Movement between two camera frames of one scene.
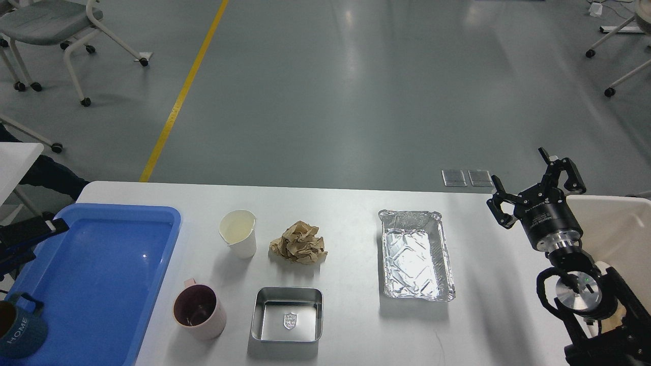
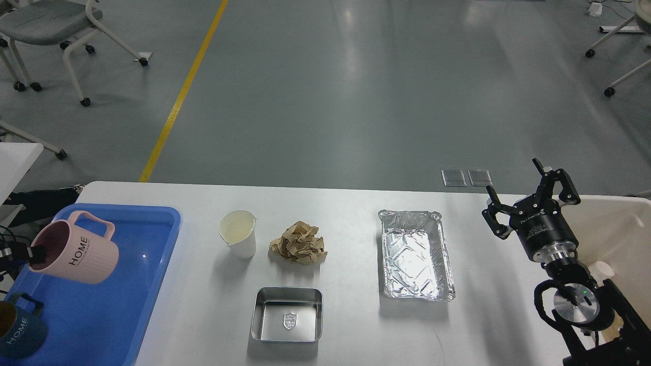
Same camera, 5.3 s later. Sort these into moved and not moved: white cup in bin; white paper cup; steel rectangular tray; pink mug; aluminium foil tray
Moved: pink mug
Not moved: white paper cup; aluminium foil tray; steel rectangular tray; white cup in bin
